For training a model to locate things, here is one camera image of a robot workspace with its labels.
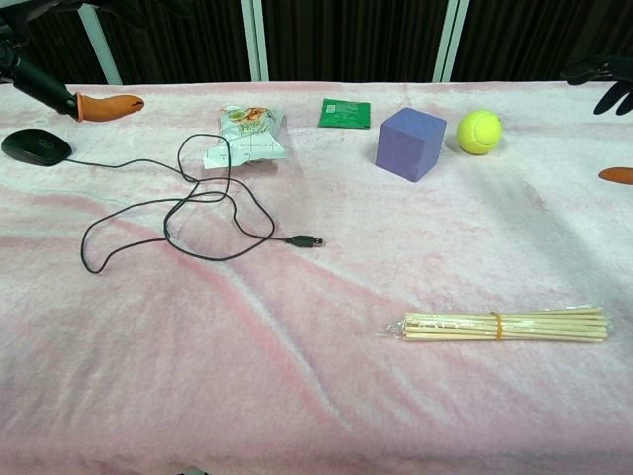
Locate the pink fluffy blanket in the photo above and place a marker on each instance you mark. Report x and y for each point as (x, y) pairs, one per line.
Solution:
(316, 396)

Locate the white double frame post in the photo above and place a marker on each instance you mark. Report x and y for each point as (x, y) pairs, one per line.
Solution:
(256, 39)

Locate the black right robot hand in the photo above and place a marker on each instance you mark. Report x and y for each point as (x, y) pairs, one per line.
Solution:
(605, 69)

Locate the yellow rubber band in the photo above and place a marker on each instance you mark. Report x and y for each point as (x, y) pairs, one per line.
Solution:
(497, 327)

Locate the green foil packet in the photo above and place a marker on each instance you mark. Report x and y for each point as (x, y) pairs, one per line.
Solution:
(344, 114)

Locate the black curtain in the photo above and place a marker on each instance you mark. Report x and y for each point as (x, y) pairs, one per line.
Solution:
(356, 39)

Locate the purple foam cube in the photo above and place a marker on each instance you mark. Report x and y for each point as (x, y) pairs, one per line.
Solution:
(408, 146)

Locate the white green snack bag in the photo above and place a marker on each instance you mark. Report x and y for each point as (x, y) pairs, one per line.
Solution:
(249, 136)

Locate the black computer mouse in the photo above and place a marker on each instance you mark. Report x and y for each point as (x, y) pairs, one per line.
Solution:
(35, 146)

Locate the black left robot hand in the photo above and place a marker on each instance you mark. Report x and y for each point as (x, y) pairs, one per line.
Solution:
(44, 91)

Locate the yellow tennis ball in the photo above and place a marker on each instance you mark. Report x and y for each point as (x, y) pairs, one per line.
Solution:
(479, 132)

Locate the white slanted frame post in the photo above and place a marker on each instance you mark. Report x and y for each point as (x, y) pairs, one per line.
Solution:
(101, 44)

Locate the wooden stick bundle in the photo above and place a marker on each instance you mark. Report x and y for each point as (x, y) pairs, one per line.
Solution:
(455, 327)

